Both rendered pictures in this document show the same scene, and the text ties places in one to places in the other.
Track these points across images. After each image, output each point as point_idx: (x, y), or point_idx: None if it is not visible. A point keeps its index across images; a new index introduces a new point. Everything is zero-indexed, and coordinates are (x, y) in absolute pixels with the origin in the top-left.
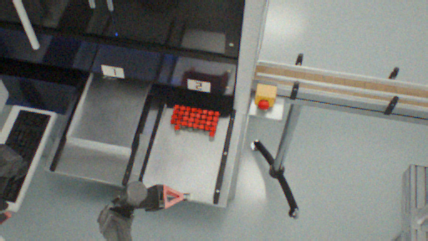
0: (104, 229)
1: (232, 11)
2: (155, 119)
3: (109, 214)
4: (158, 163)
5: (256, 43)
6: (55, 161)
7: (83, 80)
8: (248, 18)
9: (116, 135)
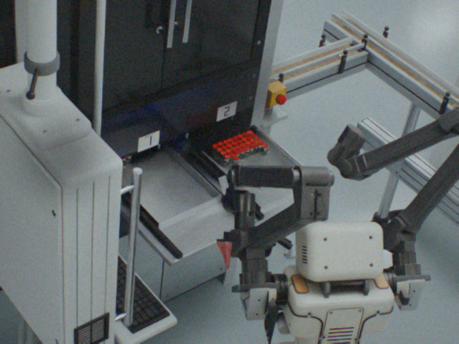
0: (363, 166)
1: (263, 4)
2: (203, 170)
3: (354, 156)
4: None
5: (277, 31)
6: (175, 246)
7: None
8: (274, 6)
9: (192, 199)
